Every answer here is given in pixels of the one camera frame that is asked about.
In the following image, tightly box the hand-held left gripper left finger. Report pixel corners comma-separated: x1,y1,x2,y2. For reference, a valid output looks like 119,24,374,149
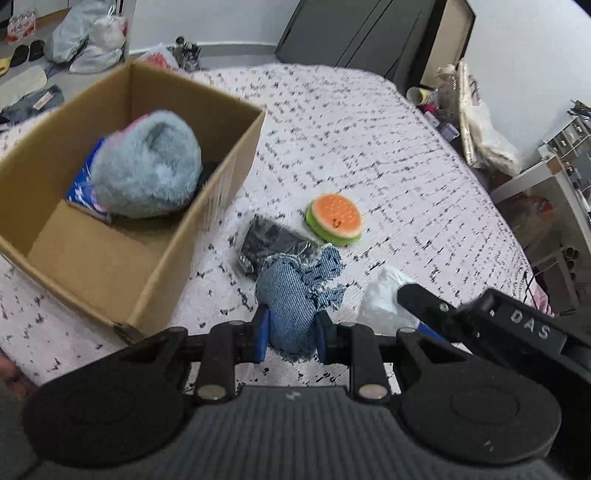
108,305,271,403

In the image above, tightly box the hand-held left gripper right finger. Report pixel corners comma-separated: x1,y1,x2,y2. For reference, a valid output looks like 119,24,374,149
315,310,465,403

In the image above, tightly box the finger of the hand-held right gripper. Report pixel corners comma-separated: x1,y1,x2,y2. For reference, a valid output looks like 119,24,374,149
396,282,462,339

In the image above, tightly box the blue denim pouch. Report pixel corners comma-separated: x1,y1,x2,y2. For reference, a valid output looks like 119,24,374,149
255,244,346,362

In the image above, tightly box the white soft packet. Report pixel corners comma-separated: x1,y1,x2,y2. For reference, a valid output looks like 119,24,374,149
358,266,428,331

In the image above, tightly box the brown cardboard box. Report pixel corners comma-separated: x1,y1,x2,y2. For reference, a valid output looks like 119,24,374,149
0,60,267,345

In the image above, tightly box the blue fluffy plush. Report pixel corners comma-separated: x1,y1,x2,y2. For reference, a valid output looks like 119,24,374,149
89,109,204,219

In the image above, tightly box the blue tissue packet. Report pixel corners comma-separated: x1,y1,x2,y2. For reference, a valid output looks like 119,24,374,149
65,138,114,223

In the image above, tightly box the black plastic packet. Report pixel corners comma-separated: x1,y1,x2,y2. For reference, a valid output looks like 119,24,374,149
239,215,320,280

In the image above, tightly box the orange green burger plush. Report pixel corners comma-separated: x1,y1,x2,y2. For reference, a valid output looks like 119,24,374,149
305,193,363,245

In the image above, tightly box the white shelf unit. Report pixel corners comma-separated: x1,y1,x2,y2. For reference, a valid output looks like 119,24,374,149
489,115,591,306

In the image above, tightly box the white black printed blanket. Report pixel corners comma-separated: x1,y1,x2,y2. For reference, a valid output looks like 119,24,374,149
0,64,539,398

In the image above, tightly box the cream plastic bag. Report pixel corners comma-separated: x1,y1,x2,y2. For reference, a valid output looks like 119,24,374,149
466,99,523,175

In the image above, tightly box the dark grey wardrobe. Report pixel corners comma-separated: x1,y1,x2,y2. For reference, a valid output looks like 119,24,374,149
276,0,476,94

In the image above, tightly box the pink red packet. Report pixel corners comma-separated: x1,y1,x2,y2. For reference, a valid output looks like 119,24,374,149
139,44,181,71

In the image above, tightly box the dark denim cloth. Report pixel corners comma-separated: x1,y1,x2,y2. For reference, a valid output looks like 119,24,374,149
0,85,66,126

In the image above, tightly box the white plastic bag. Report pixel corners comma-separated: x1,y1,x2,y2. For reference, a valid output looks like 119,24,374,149
69,16,129,75

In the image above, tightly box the grey plastic bag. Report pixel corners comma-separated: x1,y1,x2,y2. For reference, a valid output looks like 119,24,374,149
44,0,115,64

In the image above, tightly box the pack of water bottles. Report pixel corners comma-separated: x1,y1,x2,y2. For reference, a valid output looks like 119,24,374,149
7,13,38,42

